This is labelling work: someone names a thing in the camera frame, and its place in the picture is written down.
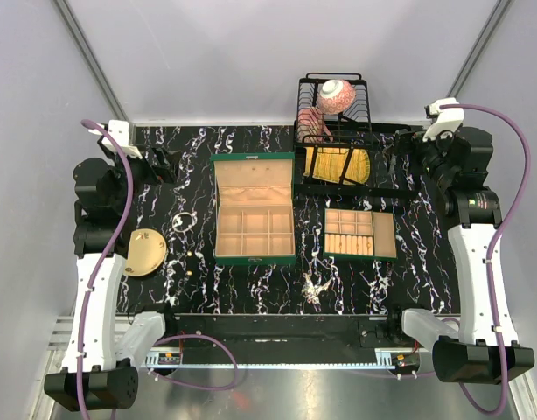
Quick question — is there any pink patterned cup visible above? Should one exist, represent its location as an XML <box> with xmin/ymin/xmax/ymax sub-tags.
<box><xmin>296</xmin><ymin>107</ymin><xmax>333</xmax><ymax>143</ymax></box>

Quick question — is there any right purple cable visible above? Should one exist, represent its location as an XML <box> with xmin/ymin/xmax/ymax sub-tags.
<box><xmin>359</xmin><ymin>103</ymin><xmax>534</xmax><ymax>416</ymax></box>

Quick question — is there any silver pearl bracelet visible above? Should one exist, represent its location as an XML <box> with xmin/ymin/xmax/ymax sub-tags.
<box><xmin>171</xmin><ymin>211</ymin><xmax>196</xmax><ymax>233</ymax></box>

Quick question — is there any silver chain necklace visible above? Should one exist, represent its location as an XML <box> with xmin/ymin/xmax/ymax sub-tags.
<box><xmin>301</xmin><ymin>271</ymin><xmax>333</xmax><ymax>306</ymax></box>

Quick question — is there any black wire dish rack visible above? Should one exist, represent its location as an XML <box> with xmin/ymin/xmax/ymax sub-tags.
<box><xmin>294</xmin><ymin>73</ymin><xmax>421</xmax><ymax>200</ymax></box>

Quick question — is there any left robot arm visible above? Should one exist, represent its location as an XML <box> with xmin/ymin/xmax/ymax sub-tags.
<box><xmin>44</xmin><ymin>151</ymin><xmax>178</xmax><ymax>416</ymax></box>

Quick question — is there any red patterned bowl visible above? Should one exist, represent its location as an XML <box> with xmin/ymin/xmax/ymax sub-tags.
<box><xmin>317</xmin><ymin>79</ymin><xmax>356</xmax><ymax>115</ymax></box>

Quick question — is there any yellow bamboo mat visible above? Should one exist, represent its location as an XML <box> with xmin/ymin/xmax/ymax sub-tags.
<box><xmin>303</xmin><ymin>146</ymin><xmax>371</xmax><ymax>185</ymax></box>

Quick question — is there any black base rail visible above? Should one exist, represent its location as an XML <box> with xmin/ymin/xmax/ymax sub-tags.
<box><xmin>152</xmin><ymin>314</ymin><xmax>424</xmax><ymax>363</ymax></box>

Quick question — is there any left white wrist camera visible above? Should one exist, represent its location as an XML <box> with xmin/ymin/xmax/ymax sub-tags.
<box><xmin>88</xmin><ymin>120</ymin><xmax>143</xmax><ymax>158</ymax></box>

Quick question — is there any small green jewelry tray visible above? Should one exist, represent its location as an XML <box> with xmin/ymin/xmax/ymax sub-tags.
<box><xmin>324</xmin><ymin>208</ymin><xmax>397</xmax><ymax>260</ymax></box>

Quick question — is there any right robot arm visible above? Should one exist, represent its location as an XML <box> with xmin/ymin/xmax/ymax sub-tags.
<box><xmin>385</xmin><ymin>127</ymin><xmax>534</xmax><ymax>385</ymax></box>

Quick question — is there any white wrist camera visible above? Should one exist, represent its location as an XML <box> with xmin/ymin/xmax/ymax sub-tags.
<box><xmin>422</xmin><ymin>97</ymin><xmax>464</xmax><ymax>142</ymax></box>
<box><xmin>88</xmin><ymin>120</ymin><xmax>143</xmax><ymax>158</ymax></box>

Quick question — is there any large green jewelry box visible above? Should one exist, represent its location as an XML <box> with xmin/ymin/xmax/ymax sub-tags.
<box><xmin>211</xmin><ymin>152</ymin><xmax>296</xmax><ymax>266</ymax></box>

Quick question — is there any round wooden lid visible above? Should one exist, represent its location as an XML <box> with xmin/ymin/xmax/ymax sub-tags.
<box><xmin>124</xmin><ymin>228</ymin><xmax>167</xmax><ymax>277</ymax></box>

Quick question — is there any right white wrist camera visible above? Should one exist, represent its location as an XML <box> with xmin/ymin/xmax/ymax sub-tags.
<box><xmin>422</xmin><ymin>97</ymin><xmax>464</xmax><ymax>142</ymax></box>

